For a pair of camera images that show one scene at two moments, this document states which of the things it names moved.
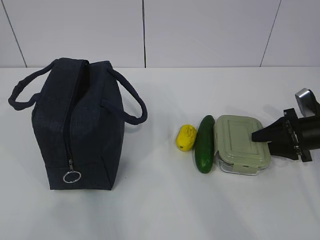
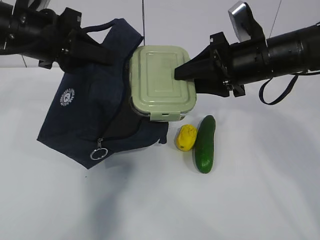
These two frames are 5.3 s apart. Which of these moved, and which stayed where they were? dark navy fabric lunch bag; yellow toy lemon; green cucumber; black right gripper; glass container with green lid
Moved: glass container with green lid; dark navy fabric lunch bag; black right gripper
Stayed: green cucumber; yellow toy lemon
